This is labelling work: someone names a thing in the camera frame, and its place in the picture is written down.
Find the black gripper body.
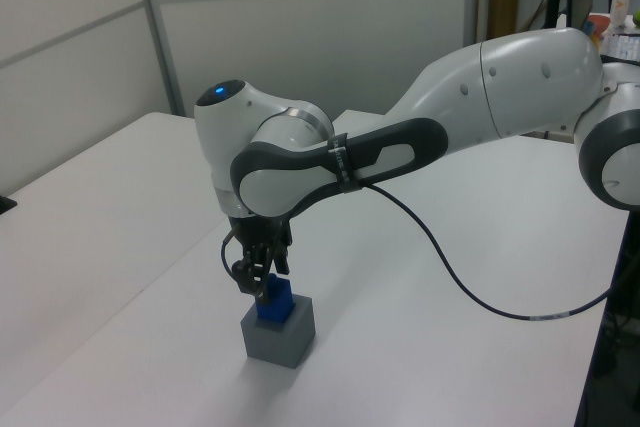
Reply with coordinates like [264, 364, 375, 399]
[228, 214, 294, 250]

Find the blue block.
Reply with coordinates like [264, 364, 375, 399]
[256, 274, 297, 324]

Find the grey hollow cuboid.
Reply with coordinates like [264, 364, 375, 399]
[240, 294, 317, 370]

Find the black stand pole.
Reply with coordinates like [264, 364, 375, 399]
[573, 206, 640, 427]

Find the brown cardboard box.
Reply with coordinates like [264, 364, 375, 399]
[486, 0, 522, 42]

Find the orange bowl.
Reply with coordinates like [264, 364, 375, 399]
[586, 13, 612, 39]

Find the white box with blue print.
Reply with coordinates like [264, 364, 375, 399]
[603, 30, 640, 62]

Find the short black cable loop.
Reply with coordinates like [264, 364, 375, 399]
[219, 228, 242, 279]

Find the black strap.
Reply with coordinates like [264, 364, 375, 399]
[326, 133, 364, 196]

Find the long black arm cable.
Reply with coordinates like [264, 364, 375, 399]
[357, 181, 615, 322]

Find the grey partition post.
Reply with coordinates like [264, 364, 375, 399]
[130, 0, 187, 118]

